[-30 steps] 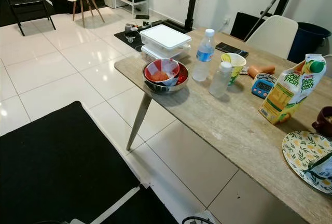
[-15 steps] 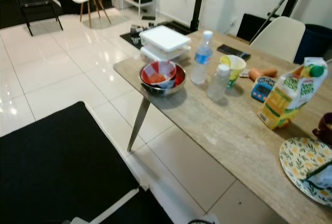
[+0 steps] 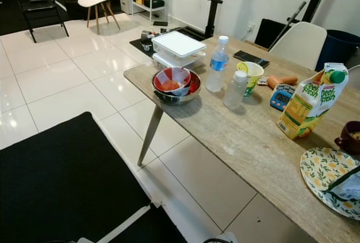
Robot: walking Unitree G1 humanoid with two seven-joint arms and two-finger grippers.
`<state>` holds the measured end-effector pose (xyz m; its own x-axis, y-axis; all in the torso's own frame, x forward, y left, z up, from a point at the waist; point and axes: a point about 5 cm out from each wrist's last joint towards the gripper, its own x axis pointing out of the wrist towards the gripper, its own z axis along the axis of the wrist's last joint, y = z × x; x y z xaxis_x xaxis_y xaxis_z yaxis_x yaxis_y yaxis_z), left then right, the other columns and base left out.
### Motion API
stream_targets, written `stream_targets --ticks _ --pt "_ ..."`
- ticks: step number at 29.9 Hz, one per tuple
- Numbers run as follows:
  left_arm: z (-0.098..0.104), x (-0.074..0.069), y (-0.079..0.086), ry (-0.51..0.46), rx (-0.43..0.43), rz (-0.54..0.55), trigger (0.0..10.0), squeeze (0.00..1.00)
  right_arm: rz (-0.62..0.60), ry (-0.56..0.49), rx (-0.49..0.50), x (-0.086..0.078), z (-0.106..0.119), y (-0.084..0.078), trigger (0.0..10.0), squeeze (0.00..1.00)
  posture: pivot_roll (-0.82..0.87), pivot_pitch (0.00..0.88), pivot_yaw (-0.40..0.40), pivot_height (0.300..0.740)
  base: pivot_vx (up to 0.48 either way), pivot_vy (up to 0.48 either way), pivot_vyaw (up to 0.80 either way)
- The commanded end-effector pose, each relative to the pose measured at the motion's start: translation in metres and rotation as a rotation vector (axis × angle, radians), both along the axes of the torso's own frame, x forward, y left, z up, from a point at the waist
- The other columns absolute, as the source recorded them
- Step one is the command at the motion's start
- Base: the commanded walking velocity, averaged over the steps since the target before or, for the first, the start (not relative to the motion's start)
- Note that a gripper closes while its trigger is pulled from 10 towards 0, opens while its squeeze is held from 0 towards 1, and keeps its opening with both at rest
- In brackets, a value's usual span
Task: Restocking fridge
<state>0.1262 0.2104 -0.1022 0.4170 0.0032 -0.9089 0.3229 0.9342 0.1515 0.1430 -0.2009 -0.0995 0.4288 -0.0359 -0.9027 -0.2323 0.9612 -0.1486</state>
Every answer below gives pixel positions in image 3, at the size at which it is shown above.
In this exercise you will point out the white power strip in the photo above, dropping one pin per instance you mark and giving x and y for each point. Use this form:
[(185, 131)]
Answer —
[(146, 36)]

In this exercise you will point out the blue digital timer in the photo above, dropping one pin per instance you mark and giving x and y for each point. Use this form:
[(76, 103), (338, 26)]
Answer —
[(281, 98)]

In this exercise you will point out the green snack bag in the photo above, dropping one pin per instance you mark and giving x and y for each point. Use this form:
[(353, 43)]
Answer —
[(349, 187)]

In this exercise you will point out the small black mat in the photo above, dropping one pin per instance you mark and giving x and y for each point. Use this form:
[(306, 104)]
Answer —
[(138, 46)]

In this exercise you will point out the white tape strip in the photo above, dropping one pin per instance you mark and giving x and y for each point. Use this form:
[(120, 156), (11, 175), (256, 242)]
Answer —
[(129, 220)]

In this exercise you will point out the yellow paper cup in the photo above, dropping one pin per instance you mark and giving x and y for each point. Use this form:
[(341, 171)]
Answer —
[(254, 73)]

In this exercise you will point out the floral plate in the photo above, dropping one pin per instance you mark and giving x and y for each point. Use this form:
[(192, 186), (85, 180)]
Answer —
[(323, 170)]

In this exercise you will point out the black foam tile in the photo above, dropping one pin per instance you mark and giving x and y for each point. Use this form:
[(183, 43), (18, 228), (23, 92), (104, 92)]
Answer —
[(265, 32)]

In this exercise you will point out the orange wooden grinder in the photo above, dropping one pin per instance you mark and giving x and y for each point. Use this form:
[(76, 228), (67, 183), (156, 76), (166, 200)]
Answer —
[(284, 81)]

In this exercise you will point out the steel bowl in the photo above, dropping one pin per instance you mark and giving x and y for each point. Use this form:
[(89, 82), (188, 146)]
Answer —
[(174, 100)]

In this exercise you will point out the grey barbell bar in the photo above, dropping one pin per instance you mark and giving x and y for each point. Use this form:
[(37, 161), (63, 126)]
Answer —
[(292, 17)]

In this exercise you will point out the water bottle blue label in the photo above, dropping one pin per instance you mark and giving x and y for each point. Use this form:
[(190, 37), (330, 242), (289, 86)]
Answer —
[(217, 63)]

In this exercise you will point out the blue bin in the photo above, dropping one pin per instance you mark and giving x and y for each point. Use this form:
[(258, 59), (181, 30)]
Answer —
[(340, 49)]

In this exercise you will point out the black box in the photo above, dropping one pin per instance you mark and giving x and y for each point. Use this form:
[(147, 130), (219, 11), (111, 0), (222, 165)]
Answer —
[(154, 2)]

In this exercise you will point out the light wooden dining table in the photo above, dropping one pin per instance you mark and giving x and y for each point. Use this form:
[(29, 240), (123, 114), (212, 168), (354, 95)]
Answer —
[(247, 142)]

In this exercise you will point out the small clear plastic bottle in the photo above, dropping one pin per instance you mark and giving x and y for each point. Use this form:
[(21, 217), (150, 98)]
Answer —
[(235, 92)]

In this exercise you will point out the grey shell chair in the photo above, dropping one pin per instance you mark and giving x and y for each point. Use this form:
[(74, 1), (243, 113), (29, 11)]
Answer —
[(355, 77)]

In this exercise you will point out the black smartphone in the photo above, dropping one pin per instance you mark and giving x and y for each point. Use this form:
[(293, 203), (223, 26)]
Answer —
[(250, 58)]

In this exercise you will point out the yellow juice carton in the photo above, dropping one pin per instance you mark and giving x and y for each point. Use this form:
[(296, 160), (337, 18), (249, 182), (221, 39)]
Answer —
[(304, 111)]

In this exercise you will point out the black gym floor rug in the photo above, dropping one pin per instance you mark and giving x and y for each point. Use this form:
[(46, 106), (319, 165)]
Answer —
[(11, 23)]

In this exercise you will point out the maroon cup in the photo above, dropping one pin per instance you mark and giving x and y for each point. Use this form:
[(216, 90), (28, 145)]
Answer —
[(346, 142)]

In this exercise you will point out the red paper bowl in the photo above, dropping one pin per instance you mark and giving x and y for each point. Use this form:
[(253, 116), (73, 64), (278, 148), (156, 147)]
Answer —
[(162, 79)]

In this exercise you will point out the white shell chair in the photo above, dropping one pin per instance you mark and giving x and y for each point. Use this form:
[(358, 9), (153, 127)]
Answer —
[(301, 46)]

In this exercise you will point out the white wall socket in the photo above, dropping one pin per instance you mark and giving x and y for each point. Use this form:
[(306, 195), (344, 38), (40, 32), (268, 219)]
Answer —
[(250, 28)]

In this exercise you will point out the white lidded food container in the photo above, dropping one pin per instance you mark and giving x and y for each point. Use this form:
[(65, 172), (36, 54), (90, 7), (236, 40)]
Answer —
[(177, 43)]

